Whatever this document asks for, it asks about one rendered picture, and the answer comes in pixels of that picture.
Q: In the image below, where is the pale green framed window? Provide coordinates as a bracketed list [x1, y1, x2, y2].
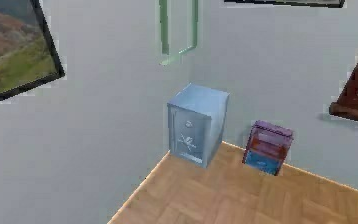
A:
[158, 0, 200, 67]

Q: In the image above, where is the brown wooden framed window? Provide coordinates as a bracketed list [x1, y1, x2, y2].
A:
[328, 38, 358, 125]

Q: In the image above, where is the pale blue metal safe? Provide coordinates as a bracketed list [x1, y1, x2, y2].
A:
[166, 82, 230, 169]

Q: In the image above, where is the black framed landscape picture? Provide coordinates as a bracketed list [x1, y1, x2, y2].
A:
[0, 0, 66, 107]

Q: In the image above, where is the black framed wall picture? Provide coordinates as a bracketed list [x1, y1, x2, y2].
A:
[223, 0, 346, 9]

